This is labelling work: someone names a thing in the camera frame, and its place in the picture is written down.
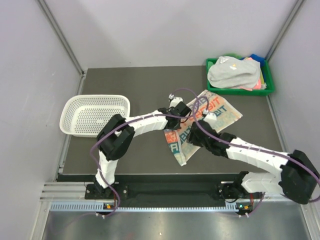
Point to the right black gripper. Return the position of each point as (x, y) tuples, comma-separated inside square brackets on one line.
[(191, 138)]

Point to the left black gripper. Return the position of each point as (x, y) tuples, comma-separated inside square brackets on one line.
[(177, 127)]

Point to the colourful rabbit print towel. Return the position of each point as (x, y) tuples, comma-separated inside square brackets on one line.
[(205, 101)]

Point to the grey white towel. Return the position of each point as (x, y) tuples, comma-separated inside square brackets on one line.
[(231, 73)]

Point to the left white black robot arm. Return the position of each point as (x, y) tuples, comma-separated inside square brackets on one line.
[(114, 139)]

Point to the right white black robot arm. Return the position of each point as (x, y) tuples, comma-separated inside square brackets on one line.
[(289, 174)]

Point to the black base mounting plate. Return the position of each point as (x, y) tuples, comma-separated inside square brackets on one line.
[(128, 190)]

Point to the green cloth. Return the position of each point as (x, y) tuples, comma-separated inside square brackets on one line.
[(234, 55)]

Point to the pink striped towel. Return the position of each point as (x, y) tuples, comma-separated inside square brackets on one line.
[(261, 84)]

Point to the green plastic bin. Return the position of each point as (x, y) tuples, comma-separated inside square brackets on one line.
[(268, 78)]

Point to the blue cloth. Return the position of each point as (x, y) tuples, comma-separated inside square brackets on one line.
[(257, 58)]

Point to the white perforated plastic basket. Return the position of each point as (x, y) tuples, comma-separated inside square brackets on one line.
[(85, 115)]

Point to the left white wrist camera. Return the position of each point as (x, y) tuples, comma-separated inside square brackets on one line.
[(174, 100)]

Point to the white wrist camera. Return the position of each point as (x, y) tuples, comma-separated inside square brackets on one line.
[(174, 100), (209, 117)]

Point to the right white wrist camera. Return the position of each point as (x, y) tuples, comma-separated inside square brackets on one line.
[(209, 117)]

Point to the grey slotted cable duct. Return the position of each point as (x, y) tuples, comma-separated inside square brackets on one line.
[(60, 206)]

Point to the aluminium frame rail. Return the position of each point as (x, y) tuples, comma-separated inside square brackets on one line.
[(64, 191)]

